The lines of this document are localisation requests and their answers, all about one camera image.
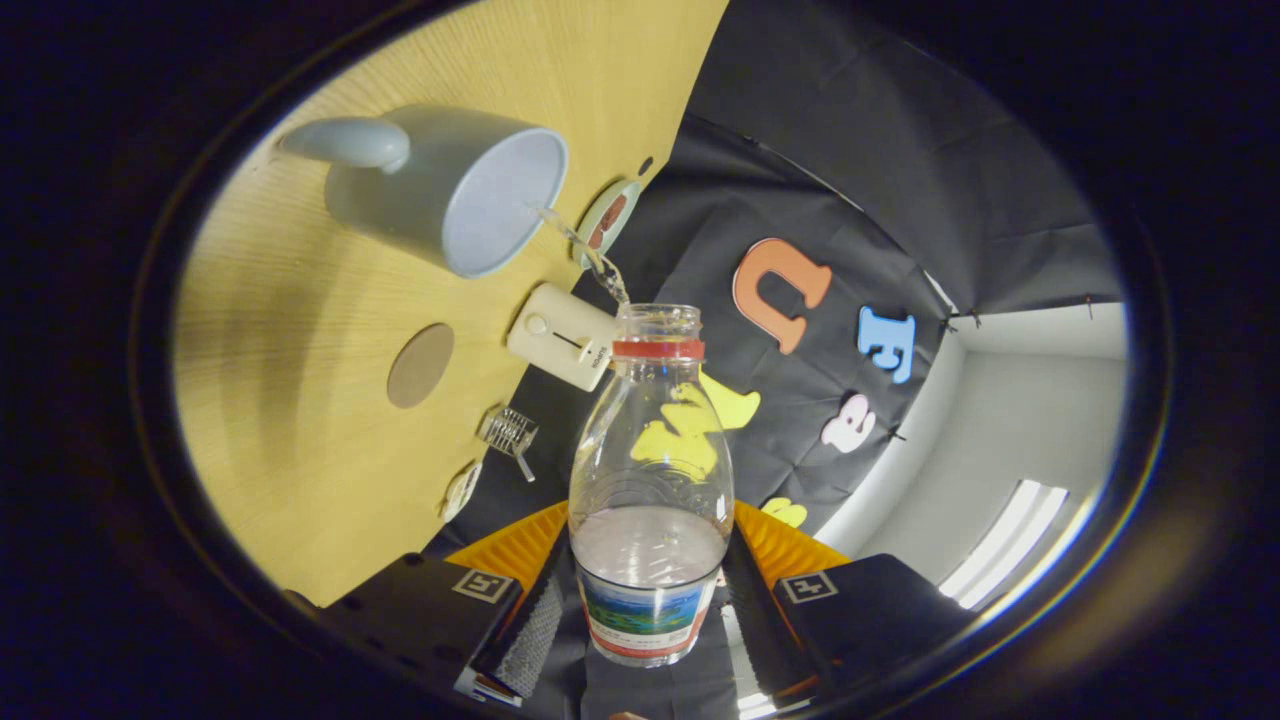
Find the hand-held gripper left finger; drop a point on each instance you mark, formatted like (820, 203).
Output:
(535, 625)

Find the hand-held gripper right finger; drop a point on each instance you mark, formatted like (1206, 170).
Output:
(772, 630)

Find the clear plastic juice bottle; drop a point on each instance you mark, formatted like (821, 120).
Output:
(650, 560)

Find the round brown coaster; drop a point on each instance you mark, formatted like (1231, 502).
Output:
(421, 365)

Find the light blue cup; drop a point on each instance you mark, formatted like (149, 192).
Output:
(420, 190)

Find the white divided condiment dish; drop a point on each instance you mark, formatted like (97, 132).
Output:
(461, 490)

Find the metal spoon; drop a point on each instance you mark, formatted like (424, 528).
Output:
(524, 467)

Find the long ceiling light panel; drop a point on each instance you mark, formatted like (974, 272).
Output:
(1005, 545)

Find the white toaster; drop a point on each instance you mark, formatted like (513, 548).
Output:
(555, 335)

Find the wooden table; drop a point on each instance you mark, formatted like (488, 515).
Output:
(300, 400)

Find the light green plate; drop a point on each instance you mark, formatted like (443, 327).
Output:
(590, 235)

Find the brown bread slice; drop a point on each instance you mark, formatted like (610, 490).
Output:
(608, 220)

